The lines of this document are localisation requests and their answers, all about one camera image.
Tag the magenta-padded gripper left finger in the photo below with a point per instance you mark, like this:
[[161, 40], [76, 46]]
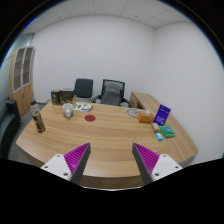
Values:
[[75, 158]]

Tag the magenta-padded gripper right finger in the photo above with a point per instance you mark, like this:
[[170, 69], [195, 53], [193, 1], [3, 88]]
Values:
[[148, 158]]

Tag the clear bottle with dark drink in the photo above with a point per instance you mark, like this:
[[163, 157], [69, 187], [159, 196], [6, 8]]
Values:
[[38, 121]]

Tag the wooden shelf cabinet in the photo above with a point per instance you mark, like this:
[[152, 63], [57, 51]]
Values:
[[21, 96]]

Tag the black padded office chair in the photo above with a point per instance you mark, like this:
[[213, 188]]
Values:
[[83, 88]]

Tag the dark striped cardboard box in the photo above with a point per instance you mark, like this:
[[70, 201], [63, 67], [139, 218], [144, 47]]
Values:
[[67, 92]]

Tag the flat round red coaster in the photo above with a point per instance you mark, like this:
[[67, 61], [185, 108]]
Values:
[[90, 118]]

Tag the purple standing card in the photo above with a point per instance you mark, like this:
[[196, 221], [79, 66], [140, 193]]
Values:
[[162, 115]]

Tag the white printed sticker sheet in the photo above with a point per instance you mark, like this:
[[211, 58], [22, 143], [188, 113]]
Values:
[[82, 107]]

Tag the small blue box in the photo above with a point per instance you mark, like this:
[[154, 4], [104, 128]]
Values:
[[159, 136]]

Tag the black leather sofa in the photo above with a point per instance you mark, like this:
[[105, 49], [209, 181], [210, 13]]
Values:
[[8, 126]]

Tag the white and grey mug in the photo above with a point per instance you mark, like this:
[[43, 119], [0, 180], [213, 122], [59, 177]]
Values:
[[67, 110]]

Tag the green box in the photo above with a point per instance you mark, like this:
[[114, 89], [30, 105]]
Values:
[[167, 131]]

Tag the small dark brown box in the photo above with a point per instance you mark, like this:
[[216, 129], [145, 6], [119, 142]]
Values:
[[55, 97]]

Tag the wooden side desk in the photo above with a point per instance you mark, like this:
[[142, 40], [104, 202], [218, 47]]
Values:
[[141, 99]]

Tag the small yellow box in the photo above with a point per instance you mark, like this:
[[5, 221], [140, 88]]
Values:
[[155, 127]]

